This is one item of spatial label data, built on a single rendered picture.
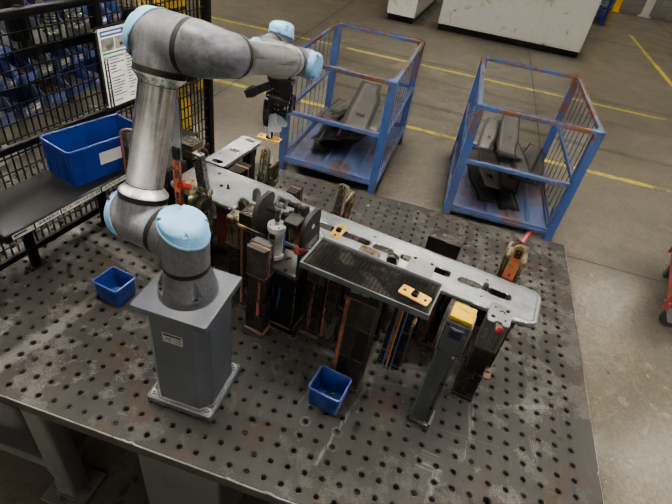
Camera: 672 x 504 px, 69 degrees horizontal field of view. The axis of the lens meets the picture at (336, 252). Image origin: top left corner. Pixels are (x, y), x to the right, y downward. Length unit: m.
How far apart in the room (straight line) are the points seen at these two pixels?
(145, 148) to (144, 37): 0.23
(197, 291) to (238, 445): 0.49
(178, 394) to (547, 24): 8.69
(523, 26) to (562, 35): 0.64
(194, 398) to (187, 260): 0.48
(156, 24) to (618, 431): 2.65
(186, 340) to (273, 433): 0.40
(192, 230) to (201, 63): 0.36
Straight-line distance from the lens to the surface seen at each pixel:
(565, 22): 9.47
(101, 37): 2.07
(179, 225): 1.15
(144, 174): 1.21
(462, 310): 1.30
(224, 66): 1.10
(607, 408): 3.00
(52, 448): 1.98
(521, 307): 1.65
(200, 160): 1.67
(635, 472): 2.84
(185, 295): 1.24
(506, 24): 9.41
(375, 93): 4.41
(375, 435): 1.55
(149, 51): 1.15
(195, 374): 1.40
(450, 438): 1.62
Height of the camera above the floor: 2.01
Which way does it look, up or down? 38 degrees down
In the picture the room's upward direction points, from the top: 10 degrees clockwise
